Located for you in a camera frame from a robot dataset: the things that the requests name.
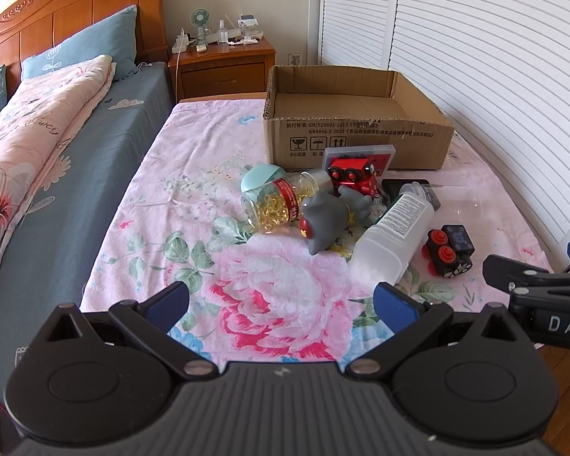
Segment green desk fan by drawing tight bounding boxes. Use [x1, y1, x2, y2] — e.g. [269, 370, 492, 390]
[189, 8, 211, 44]

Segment white labelled plastic bottle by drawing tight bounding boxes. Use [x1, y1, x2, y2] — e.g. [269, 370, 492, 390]
[349, 183, 435, 288]

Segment red toy robot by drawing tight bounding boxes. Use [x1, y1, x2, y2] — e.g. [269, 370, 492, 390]
[327, 154, 380, 199]

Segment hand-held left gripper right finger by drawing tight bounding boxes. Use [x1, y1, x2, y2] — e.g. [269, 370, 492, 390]
[344, 282, 526, 382]

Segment black digital scale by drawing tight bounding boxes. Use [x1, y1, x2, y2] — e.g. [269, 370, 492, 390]
[381, 179, 442, 210]

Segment brown cardboard box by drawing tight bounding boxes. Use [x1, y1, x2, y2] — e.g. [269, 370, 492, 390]
[263, 64, 455, 172]

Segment black cube toy red wheels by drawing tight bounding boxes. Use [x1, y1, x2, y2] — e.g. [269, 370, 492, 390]
[422, 224, 476, 277]

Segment clear flat plastic case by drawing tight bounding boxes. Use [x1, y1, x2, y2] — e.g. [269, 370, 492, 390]
[322, 145, 397, 176]

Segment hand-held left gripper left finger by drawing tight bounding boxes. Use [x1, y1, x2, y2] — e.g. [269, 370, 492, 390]
[43, 281, 219, 382]

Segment teal round case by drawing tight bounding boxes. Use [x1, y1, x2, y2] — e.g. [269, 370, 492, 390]
[241, 164, 287, 193]

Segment pink floral quilt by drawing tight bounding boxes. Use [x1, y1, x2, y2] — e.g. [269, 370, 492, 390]
[0, 54, 116, 305]

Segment wide white louvered door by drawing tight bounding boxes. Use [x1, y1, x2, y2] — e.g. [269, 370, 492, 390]
[389, 0, 570, 247]

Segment large blue pillow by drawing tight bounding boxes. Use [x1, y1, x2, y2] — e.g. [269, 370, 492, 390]
[20, 5, 138, 81]

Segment narrow white louvered door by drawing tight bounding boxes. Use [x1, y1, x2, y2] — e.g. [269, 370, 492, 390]
[320, 0, 403, 73]

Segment white phone stand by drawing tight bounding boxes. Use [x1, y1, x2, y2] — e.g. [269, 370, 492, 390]
[236, 11, 260, 44]

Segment wooden headboard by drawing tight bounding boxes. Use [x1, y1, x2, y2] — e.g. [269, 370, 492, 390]
[0, 0, 169, 100]

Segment pink floral bedsheet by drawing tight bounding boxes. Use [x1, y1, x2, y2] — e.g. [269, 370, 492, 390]
[78, 97, 552, 371]

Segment blue bedsheet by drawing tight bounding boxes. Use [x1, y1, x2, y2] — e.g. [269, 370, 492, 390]
[0, 62, 174, 419]

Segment wooden nightstand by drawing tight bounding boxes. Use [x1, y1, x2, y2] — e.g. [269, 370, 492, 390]
[168, 38, 277, 104]

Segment grey shark toy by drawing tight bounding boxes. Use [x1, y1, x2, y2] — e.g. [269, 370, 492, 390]
[298, 185, 372, 255]

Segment yellow capsule jar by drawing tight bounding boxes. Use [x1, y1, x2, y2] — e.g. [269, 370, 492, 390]
[241, 169, 336, 233]

